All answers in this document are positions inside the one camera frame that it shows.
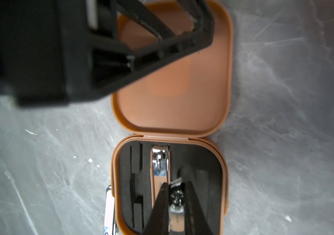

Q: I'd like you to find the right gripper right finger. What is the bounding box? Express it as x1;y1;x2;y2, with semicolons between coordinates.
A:
184;181;213;235

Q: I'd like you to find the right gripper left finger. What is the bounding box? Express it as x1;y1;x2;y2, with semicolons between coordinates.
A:
141;183;170;235

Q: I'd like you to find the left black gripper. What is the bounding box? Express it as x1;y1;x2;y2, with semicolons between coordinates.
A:
0;1;215;107

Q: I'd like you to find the small brown nail clipper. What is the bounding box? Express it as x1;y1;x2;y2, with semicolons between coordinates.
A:
169;178;185;233

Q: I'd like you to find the brown nail file tool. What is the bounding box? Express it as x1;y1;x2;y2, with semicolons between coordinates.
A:
150;145;171;235

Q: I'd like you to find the brown clipper case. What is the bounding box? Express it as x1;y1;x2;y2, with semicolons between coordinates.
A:
111;1;233;235

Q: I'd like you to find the silver nail clipper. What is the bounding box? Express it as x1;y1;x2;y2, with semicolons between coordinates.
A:
103;186;118;235

